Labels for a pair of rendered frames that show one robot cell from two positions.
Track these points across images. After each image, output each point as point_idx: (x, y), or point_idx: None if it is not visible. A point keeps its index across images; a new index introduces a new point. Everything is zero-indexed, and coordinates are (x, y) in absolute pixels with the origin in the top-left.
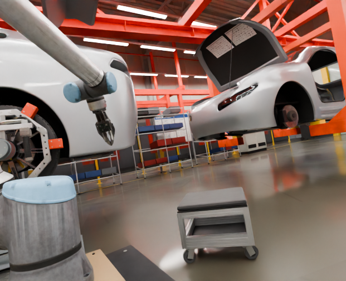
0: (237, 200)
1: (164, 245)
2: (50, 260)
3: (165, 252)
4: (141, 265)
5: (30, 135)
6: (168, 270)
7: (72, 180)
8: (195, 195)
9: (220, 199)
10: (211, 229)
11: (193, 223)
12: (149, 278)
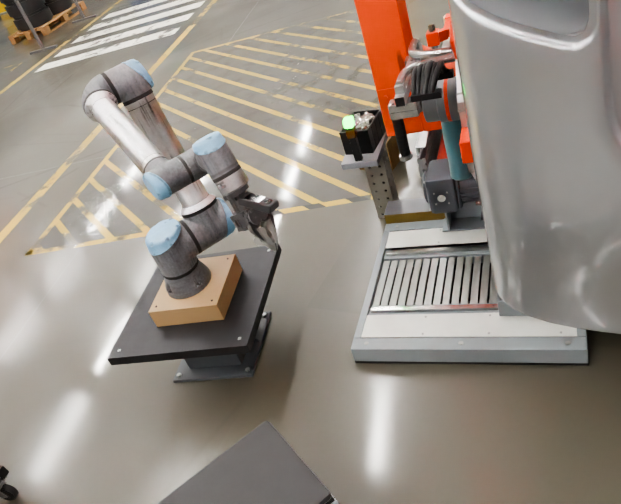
0: (168, 495)
1: (399, 490)
2: None
3: (367, 477)
4: (199, 342)
5: (402, 118)
6: (314, 453)
7: (152, 247)
8: (277, 480)
9: (201, 482)
10: None
11: None
12: (180, 341)
